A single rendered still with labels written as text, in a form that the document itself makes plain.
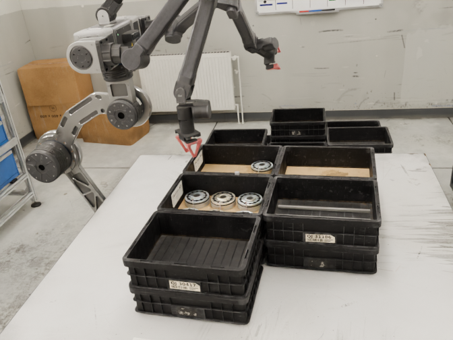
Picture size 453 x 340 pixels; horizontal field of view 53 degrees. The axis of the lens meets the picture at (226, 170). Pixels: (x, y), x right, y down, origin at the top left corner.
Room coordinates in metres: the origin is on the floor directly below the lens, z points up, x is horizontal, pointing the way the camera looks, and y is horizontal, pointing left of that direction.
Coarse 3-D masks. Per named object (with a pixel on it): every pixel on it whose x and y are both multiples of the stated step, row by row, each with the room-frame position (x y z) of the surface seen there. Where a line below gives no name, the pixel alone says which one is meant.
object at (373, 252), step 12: (264, 240) 1.35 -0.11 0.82; (276, 252) 1.34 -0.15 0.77; (288, 252) 1.33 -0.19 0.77; (300, 252) 1.32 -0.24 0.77; (312, 252) 1.31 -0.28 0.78; (324, 252) 1.29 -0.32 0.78; (336, 252) 1.28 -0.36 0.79; (348, 252) 1.26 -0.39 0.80; (360, 252) 1.25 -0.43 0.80; (372, 252) 1.24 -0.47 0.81; (276, 264) 1.33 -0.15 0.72; (288, 264) 1.33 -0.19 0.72; (300, 264) 1.32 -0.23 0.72; (312, 264) 1.30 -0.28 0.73; (324, 264) 1.29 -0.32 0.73; (336, 264) 1.28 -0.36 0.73; (348, 264) 1.27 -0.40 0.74; (360, 264) 1.26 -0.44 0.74; (372, 264) 1.25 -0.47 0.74
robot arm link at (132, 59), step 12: (168, 0) 1.71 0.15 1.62; (180, 0) 1.70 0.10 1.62; (168, 12) 1.70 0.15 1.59; (156, 24) 1.71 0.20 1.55; (168, 24) 1.70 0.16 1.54; (144, 36) 1.71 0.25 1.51; (156, 36) 1.70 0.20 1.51; (132, 48) 1.68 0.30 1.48; (144, 48) 1.69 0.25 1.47; (132, 60) 1.68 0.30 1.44
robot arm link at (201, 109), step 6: (180, 90) 1.62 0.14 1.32; (180, 96) 1.62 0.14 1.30; (180, 102) 1.62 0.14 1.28; (186, 102) 1.62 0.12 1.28; (192, 102) 1.62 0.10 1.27; (198, 102) 1.62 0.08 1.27; (204, 102) 1.62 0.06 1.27; (198, 108) 1.61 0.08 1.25; (204, 108) 1.60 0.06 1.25; (210, 108) 1.64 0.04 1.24; (198, 114) 1.60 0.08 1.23; (204, 114) 1.60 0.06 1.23; (210, 114) 1.63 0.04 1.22
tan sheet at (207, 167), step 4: (208, 164) 2.00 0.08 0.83; (212, 164) 2.00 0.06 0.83; (204, 168) 1.96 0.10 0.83; (208, 168) 1.96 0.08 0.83; (212, 168) 1.95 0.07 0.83; (216, 168) 1.95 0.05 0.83; (220, 168) 1.94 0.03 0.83; (224, 168) 1.94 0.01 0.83; (228, 168) 1.94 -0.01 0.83; (232, 168) 1.93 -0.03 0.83; (236, 168) 1.93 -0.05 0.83; (240, 168) 1.92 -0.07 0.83; (244, 168) 1.92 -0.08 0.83; (248, 168) 1.92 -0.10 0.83; (228, 172) 1.89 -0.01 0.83; (232, 172) 1.89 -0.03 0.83; (240, 172) 1.88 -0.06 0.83; (244, 172) 1.88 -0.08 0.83; (248, 172) 1.87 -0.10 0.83
